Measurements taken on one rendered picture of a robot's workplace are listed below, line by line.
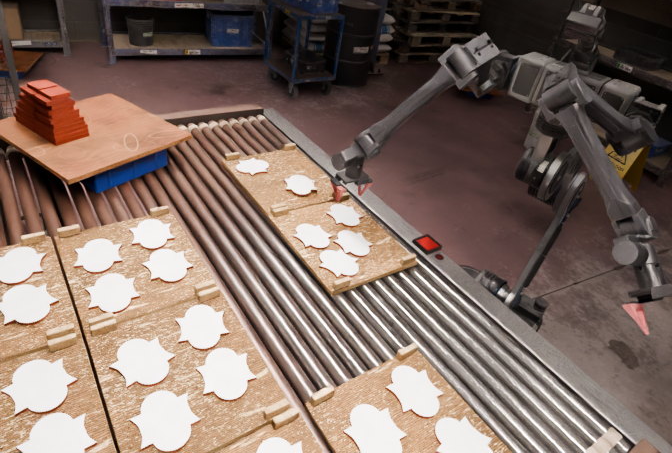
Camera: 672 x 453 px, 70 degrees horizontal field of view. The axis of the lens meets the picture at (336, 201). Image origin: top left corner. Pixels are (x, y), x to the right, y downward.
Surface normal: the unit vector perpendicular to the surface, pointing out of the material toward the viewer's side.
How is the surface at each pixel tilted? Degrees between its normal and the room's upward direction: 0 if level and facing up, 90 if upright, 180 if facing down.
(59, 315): 0
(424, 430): 0
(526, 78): 90
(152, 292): 0
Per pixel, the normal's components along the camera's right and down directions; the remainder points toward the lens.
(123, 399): 0.15, -0.82
